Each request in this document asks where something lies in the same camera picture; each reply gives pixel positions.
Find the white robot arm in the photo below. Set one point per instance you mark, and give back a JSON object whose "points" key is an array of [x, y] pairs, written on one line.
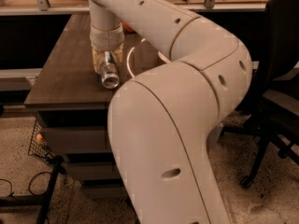
{"points": [[207, 77]]}

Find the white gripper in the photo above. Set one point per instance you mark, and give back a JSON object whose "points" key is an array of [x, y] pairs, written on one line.
{"points": [[106, 36]]}

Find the top grey drawer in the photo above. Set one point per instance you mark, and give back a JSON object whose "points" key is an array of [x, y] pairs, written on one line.
{"points": [[77, 140]]}

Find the grey shelf rail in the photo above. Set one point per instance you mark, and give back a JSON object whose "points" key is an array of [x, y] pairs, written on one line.
{"points": [[30, 7]]}

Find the white paper bowl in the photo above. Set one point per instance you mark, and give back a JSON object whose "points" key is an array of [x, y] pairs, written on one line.
{"points": [[162, 58]]}

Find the middle grey drawer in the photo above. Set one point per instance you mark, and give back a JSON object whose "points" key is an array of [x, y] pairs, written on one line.
{"points": [[92, 170]]}

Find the grey drawer cabinet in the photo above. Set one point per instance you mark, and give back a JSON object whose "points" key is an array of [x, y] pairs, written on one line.
{"points": [[71, 87]]}

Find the small orange ball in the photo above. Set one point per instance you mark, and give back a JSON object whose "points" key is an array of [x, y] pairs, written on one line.
{"points": [[40, 138]]}

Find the black office chair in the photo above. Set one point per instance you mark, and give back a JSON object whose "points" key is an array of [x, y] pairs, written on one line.
{"points": [[273, 97]]}

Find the grey drawer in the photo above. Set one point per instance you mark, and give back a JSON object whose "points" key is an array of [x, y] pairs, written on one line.
{"points": [[77, 140], [104, 191], [92, 170]]}

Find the red apple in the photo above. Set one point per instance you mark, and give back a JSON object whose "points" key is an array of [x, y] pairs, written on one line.
{"points": [[127, 28]]}

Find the bottom grey drawer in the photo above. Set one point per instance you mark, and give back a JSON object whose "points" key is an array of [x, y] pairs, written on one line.
{"points": [[104, 191]]}

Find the black wire basket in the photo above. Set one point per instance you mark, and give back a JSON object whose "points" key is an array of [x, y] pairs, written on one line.
{"points": [[40, 149]]}

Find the silver blue redbull can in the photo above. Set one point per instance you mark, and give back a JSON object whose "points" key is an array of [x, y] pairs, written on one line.
{"points": [[108, 72]]}

